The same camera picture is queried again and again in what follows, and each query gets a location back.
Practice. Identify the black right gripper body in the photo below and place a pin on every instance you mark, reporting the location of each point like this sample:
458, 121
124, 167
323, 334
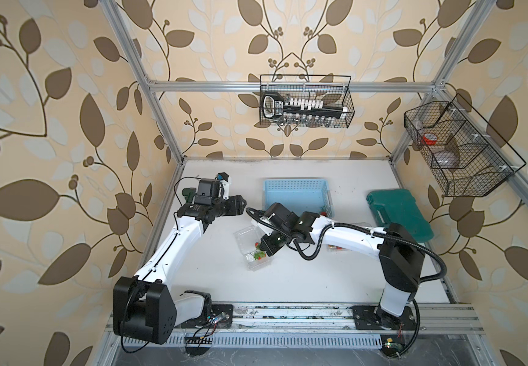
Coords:
275, 239

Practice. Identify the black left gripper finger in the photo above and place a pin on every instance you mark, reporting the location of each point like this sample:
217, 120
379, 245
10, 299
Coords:
239, 200
239, 210

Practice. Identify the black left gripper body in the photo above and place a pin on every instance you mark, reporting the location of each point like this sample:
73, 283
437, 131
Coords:
222, 207

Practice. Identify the clear clamshell container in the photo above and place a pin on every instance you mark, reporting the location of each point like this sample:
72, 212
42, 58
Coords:
246, 239
337, 247

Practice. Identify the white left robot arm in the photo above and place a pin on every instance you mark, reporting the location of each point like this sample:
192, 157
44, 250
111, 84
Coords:
143, 306

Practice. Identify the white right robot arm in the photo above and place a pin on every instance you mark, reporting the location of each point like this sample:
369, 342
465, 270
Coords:
405, 264

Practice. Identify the green pipe wrench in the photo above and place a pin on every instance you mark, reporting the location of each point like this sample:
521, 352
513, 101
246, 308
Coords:
189, 195

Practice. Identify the light blue perforated plastic basket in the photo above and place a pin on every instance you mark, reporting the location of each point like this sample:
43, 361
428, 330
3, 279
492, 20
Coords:
298, 194

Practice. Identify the black socket set holder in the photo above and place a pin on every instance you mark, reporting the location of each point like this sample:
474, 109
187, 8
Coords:
275, 106

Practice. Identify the green plastic tool case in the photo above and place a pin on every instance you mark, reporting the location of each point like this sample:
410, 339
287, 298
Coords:
398, 206

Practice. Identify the red tape roll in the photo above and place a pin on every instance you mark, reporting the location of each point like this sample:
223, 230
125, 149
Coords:
429, 139

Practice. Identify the clear lidded jar in basket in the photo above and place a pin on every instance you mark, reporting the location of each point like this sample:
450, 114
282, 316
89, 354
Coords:
447, 160

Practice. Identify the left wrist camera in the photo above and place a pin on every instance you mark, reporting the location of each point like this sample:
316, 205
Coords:
224, 180

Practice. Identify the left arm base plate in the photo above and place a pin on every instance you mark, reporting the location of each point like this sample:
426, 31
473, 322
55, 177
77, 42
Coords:
209, 313

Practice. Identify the black wire basket on back wall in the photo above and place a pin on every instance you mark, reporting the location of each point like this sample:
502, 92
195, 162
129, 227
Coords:
333, 90

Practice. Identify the black wire basket on wall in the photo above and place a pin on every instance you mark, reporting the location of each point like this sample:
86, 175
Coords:
333, 90
487, 159

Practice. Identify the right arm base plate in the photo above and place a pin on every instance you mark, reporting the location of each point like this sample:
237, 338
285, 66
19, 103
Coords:
370, 317

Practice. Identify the black wire basket on right wall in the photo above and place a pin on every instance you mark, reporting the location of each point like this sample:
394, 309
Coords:
487, 159

